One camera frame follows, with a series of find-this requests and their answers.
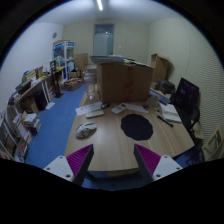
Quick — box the black monitor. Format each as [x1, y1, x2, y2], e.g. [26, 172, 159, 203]
[173, 77, 200, 116]

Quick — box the stack of books on floor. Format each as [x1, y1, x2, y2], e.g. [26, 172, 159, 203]
[24, 113, 41, 132]

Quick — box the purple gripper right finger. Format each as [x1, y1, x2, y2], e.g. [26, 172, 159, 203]
[133, 143, 183, 185]

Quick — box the ceiling light tube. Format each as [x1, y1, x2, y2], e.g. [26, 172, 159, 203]
[96, 0, 103, 11]

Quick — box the white flat remote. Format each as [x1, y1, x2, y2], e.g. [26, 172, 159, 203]
[86, 110, 104, 119]

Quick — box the blue white vending cabinet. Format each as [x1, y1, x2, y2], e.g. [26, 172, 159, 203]
[53, 41, 75, 80]

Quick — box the grey computer mouse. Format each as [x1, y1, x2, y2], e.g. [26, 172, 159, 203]
[76, 122, 97, 138]

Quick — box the small black object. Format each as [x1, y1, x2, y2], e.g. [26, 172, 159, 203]
[101, 103, 110, 109]

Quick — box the tall cardboard box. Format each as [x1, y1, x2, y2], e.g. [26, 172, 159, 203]
[150, 53, 170, 82]

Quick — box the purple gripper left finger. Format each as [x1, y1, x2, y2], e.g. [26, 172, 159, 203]
[43, 143, 95, 187]

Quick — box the large cardboard box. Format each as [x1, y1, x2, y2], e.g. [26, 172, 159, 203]
[97, 63, 154, 103]

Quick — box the cardboard box on floor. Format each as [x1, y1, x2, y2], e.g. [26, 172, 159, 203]
[64, 78, 82, 91]

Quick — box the wooden side desk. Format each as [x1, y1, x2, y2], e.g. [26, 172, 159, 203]
[7, 67, 63, 114]

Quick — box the white paper sheet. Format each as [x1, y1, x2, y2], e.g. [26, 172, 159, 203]
[76, 102, 102, 116]

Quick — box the black marker pen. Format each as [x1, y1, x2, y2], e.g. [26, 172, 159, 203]
[157, 115, 173, 127]

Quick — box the black round mouse pad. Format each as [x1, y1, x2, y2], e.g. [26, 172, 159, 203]
[121, 114, 153, 141]

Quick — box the white remote control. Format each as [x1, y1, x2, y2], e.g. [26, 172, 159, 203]
[112, 103, 127, 115]

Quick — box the clear plastic jar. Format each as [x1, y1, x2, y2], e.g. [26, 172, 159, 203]
[84, 72, 96, 99]

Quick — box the open notebook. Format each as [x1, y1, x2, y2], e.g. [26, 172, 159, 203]
[160, 104, 182, 123]

